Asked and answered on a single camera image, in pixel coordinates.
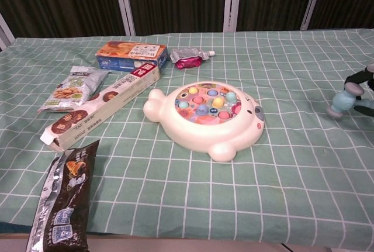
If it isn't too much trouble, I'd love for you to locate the white fish-shaped toy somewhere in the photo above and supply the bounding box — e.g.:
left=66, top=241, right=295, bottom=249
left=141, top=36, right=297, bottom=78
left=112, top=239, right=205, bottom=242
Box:
left=143, top=80, right=266, bottom=163

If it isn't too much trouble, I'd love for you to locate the long white cookie box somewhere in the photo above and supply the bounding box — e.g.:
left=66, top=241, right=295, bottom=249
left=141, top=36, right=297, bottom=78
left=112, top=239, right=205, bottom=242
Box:
left=39, top=62, right=161, bottom=152

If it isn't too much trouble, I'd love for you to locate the orange blue biscuit box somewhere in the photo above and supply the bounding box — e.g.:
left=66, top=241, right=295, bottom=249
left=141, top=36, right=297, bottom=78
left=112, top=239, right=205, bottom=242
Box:
left=95, top=41, right=169, bottom=72

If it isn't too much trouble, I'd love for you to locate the dark ribbed partition screen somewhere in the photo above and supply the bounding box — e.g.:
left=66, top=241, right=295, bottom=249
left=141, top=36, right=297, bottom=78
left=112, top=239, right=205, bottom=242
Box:
left=0, top=0, right=374, bottom=51

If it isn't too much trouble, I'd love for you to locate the green white nut bag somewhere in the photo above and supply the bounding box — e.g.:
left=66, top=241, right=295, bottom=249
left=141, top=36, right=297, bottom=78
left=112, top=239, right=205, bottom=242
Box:
left=36, top=65, right=112, bottom=115

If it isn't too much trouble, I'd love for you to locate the light blue toy hammer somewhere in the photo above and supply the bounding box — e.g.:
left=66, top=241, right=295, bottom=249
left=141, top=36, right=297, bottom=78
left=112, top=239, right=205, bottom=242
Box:
left=326, top=83, right=374, bottom=118

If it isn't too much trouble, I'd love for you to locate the white screen frame post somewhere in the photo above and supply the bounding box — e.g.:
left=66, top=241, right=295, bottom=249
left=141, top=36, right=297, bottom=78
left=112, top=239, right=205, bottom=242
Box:
left=112, top=0, right=137, bottom=37
left=223, top=0, right=245, bottom=33
left=0, top=12, right=16, bottom=52
left=300, top=0, right=328, bottom=32

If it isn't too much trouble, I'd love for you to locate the dark brown snack bag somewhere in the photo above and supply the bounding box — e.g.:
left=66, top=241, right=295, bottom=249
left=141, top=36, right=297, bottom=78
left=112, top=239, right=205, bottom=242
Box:
left=26, top=139, right=101, bottom=252

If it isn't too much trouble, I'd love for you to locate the green checked tablecloth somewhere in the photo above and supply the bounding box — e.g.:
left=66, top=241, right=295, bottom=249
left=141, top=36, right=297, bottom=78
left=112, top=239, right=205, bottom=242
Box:
left=0, top=27, right=374, bottom=243

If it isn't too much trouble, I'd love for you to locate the silver pink spout pouch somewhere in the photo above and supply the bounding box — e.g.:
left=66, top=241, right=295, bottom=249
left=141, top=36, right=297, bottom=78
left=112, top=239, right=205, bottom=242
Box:
left=169, top=47, right=217, bottom=71

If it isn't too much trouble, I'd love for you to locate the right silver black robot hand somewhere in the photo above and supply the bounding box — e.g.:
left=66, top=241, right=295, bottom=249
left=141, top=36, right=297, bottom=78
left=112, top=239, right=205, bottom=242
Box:
left=344, top=62, right=374, bottom=91

